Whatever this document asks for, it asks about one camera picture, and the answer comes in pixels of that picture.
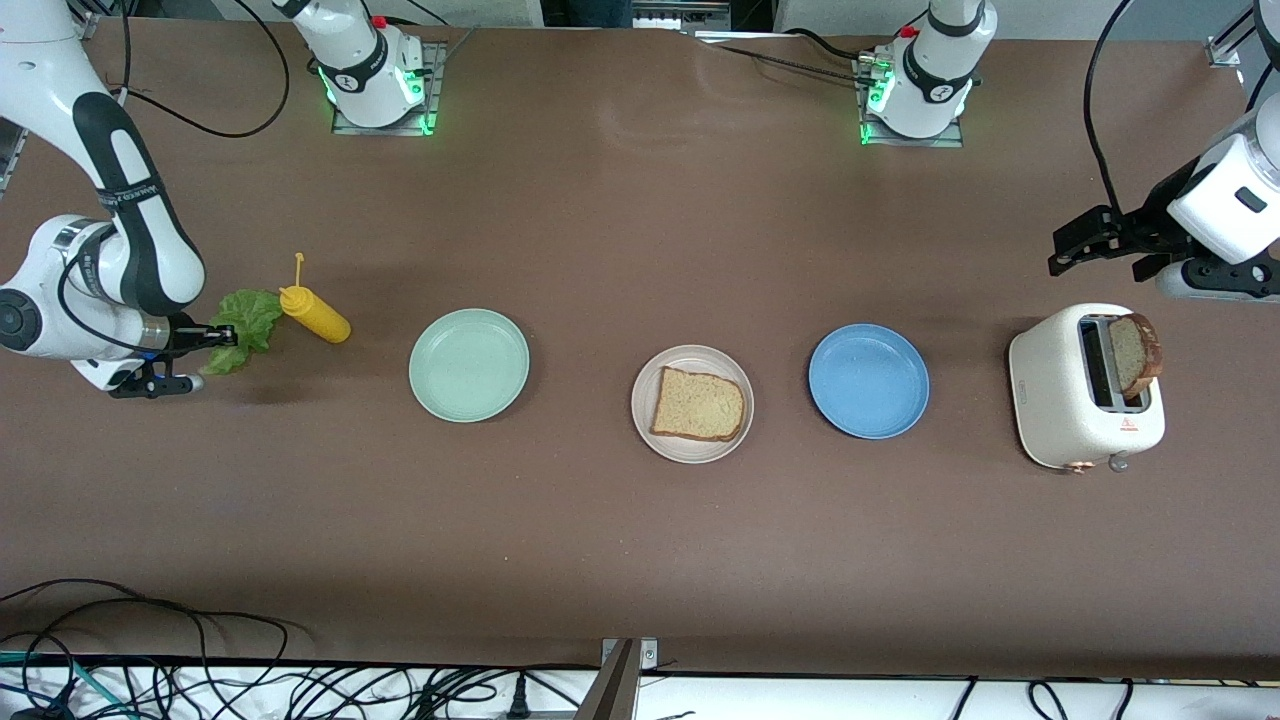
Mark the aluminium profile corner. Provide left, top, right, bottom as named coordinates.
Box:
left=1205, top=0, right=1280, bottom=69

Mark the toasted bread slice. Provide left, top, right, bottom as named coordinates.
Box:
left=1108, top=312, right=1164, bottom=403
left=649, top=366, right=748, bottom=443

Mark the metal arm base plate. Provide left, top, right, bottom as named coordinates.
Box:
left=853, top=55, right=967, bottom=149
left=331, top=40, right=448, bottom=137

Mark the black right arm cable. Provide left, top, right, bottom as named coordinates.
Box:
left=118, top=0, right=293, bottom=141

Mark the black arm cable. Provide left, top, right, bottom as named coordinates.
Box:
left=1083, top=0, right=1136, bottom=216
left=118, top=0, right=293, bottom=141

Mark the black looped cable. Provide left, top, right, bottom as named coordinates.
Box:
left=0, top=578, right=301, bottom=720

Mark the mint green plate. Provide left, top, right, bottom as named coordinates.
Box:
left=408, top=308, right=531, bottom=424

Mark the aluminium frame structure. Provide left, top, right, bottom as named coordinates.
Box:
left=0, top=128, right=27, bottom=201

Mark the grey device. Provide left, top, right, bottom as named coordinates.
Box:
left=633, top=0, right=733, bottom=33

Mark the blue plate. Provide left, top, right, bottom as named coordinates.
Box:
left=808, top=323, right=931, bottom=440

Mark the black braided cable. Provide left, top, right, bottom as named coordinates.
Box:
left=695, top=28, right=881, bottom=86

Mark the white toaster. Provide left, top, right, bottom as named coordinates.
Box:
left=1008, top=303, right=1167, bottom=473

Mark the teal cable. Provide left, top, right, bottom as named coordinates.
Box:
left=0, top=650, right=136, bottom=720

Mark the green lettuce leaf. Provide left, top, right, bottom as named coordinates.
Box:
left=200, top=288, right=284, bottom=378

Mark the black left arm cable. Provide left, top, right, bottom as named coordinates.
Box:
left=1083, top=0, right=1136, bottom=216

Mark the metal table edge bracket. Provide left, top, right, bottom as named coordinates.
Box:
left=575, top=637, right=661, bottom=720

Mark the beige plate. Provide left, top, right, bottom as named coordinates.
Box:
left=630, top=344, right=756, bottom=465

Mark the yellow squeeze bottle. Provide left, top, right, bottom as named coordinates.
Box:
left=279, top=252, right=353, bottom=345

